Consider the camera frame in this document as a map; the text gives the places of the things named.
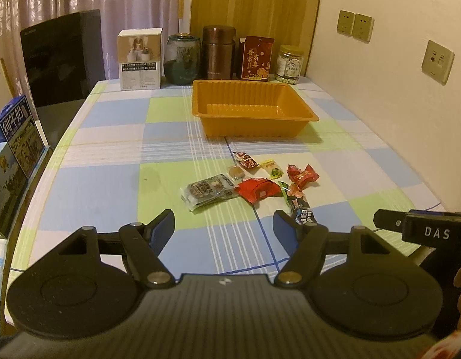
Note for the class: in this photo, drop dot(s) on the brown candy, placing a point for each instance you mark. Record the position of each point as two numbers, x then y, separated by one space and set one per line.
237 172

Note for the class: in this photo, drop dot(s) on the brown thermos flask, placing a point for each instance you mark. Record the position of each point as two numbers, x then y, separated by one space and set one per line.
218 54

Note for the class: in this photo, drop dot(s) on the dark grey snack packet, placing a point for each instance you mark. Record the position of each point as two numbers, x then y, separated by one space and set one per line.
208 190

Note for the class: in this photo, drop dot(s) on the red twisted-wrapper candy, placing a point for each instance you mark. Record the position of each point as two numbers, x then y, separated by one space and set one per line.
301 176

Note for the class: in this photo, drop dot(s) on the white cardboard box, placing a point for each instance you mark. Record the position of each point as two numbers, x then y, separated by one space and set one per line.
140 60

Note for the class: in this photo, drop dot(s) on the orange plastic tray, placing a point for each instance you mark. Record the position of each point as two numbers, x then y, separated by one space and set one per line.
253 114

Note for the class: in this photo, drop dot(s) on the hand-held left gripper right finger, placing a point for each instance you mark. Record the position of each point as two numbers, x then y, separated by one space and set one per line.
281 226

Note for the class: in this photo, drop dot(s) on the cream wooden chair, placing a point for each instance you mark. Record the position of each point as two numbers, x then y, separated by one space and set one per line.
0 86

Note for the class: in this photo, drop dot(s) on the red snack packet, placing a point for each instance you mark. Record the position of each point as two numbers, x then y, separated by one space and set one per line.
258 190

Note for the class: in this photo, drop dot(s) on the blue milk carton case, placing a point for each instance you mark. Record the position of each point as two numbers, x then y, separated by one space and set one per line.
13 123

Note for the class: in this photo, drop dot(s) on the large beige wall outlet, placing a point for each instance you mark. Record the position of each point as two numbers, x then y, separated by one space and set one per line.
437 61

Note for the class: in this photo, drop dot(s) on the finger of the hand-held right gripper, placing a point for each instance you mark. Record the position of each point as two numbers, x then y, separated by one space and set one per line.
389 221

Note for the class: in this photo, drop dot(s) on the wooden door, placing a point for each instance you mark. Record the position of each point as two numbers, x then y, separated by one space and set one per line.
253 3

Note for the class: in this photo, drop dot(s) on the green printed carton case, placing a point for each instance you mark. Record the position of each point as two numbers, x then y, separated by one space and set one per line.
9 194

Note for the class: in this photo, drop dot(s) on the green glass jar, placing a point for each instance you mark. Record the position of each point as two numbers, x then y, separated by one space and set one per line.
181 61

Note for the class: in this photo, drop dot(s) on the black candy packet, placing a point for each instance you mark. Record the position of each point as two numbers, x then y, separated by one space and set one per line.
303 213

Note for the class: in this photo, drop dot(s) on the checked tablecloth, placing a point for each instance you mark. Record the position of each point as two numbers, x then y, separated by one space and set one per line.
103 179

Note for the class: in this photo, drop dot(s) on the red gift box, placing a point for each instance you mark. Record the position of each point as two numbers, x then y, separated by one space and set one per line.
257 60

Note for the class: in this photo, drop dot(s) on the black chair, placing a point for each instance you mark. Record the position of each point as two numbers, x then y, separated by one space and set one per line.
54 67

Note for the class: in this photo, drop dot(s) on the yellow-green candy packet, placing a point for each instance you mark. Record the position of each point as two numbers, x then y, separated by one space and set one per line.
272 169

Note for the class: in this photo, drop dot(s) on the red-brown snack packet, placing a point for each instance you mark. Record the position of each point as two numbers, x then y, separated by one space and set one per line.
246 160

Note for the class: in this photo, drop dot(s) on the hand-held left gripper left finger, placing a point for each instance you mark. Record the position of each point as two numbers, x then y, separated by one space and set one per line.
166 228

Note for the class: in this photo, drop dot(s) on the beige wall socket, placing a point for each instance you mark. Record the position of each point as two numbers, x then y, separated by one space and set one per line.
362 28
345 23

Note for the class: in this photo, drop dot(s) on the clear plastic candy jar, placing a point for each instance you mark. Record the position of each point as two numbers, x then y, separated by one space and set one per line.
289 65

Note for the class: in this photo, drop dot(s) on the red printed cloth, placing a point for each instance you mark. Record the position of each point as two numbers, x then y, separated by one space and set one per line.
449 347

